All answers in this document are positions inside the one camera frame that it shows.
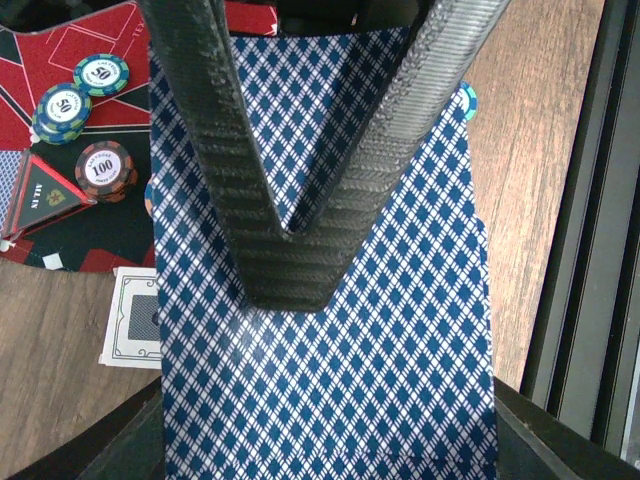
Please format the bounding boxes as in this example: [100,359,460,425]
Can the grey playing card deck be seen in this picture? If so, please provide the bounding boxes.
[149,59,498,479]

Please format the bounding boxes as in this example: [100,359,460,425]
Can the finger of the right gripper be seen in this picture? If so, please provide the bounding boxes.
[140,1,506,312]

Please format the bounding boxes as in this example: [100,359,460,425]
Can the white card box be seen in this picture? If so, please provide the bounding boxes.
[99,267,162,370]

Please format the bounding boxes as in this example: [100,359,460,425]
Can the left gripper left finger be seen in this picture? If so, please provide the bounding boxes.
[11,387,164,479]

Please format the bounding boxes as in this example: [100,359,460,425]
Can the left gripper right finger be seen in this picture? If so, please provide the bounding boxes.
[494,379,639,480]

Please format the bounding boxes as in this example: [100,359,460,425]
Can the triangular black dealer button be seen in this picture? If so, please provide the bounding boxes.
[1,150,96,238]

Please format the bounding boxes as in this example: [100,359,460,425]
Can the green blue chip stack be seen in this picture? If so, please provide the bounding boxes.
[460,81,478,121]

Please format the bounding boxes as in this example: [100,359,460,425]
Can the round red black poker mat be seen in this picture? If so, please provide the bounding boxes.
[0,0,281,274]

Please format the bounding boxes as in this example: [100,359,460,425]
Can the face-down blue playing card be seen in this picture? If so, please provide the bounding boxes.
[0,151,22,225]

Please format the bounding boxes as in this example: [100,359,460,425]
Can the blue white ten chip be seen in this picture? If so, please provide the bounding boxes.
[144,182,153,216]

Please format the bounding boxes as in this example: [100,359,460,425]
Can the red black hundred chip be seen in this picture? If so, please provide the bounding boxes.
[74,141,138,203]

